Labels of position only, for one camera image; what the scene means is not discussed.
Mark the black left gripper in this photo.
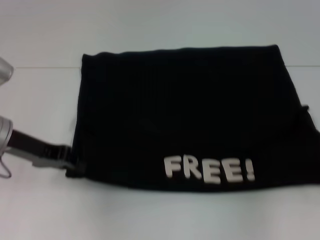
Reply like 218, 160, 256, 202
8, 129, 87, 179

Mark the black t-shirt with white print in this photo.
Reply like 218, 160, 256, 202
65, 44, 320, 199

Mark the left arm cable with plug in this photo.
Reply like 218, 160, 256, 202
0, 147, 13, 179

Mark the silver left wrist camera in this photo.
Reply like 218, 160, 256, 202
0, 56, 15, 87

